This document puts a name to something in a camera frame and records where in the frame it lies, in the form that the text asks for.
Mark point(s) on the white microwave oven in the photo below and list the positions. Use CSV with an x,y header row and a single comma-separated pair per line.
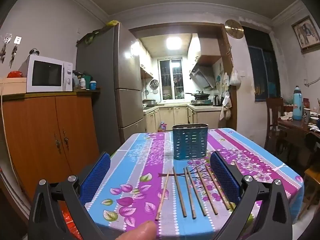
x,y
47,73

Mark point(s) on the orange wooden stool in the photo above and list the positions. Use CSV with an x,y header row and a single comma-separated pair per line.
x,y
311,187

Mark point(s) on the red round object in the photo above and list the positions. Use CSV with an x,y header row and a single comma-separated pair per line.
x,y
15,74

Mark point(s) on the brown wooden chair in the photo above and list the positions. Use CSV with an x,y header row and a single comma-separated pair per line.
x,y
273,110

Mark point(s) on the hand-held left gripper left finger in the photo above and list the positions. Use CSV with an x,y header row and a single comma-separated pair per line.
x,y
96,177

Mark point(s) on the green yellow bundle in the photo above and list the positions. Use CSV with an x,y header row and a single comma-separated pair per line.
x,y
111,23

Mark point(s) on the beige box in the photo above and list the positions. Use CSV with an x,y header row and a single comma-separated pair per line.
x,y
12,86

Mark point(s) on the grey refrigerator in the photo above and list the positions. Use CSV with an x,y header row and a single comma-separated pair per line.
x,y
100,62

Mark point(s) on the dark wooden side table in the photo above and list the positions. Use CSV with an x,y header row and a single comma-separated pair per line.
x,y
292,127

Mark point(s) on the steel range hood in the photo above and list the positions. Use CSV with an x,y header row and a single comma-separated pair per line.
x,y
203,73

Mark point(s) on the blue jar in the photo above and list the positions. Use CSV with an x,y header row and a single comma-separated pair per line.
x,y
93,85

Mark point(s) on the blue perforated utensil holder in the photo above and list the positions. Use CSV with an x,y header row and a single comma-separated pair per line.
x,y
190,142

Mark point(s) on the silver countertop appliance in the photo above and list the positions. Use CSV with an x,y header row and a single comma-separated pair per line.
x,y
149,103

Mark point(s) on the dark barred window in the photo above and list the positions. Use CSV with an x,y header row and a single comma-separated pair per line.
x,y
262,67

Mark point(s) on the hanging steel colander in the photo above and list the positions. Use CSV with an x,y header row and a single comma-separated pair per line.
x,y
154,84

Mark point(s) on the hanging white plastic bag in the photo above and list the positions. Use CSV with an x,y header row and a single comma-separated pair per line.
x,y
235,77

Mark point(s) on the kitchen window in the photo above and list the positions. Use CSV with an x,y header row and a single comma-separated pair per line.
x,y
171,80

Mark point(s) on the person's left hand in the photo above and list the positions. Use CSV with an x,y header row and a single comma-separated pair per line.
x,y
138,231

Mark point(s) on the brown bottle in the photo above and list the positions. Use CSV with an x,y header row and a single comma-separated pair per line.
x,y
306,103

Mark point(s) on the square ceiling light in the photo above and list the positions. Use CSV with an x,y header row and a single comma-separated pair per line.
x,y
174,43

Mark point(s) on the black wok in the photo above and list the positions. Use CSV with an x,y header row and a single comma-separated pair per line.
x,y
200,95

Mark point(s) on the steel kettle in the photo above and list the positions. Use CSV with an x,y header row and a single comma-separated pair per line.
x,y
217,100

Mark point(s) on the floral striped tablecloth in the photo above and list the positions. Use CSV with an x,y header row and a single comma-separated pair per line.
x,y
140,170

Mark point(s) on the light bamboo chopstick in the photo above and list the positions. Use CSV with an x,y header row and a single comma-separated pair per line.
x,y
162,195

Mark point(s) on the framed elephant picture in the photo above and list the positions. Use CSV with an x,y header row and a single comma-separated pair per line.
x,y
306,33

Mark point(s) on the gas stove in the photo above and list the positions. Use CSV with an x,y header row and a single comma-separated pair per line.
x,y
201,101

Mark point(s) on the blue thermos bottle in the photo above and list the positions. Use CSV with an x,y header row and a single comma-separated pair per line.
x,y
297,105

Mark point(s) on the colourful bag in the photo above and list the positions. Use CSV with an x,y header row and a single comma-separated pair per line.
x,y
162,127

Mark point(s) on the gold wall clock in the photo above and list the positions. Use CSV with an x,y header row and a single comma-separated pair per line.
x,y
233,28

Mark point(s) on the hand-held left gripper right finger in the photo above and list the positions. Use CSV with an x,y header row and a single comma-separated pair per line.
x,y
225,177

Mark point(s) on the white jar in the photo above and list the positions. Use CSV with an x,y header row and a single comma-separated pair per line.
x,y
82,83

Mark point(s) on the dark wooden chopstick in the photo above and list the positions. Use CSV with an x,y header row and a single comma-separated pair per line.
x,y
178,191
189,192
217,187
206,190
196,191

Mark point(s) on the orange wooden cabinet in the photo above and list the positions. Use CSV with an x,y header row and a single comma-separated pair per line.
x,y
37,130

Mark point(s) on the printed white cup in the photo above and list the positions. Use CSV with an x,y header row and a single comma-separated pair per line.
x,y
306,116

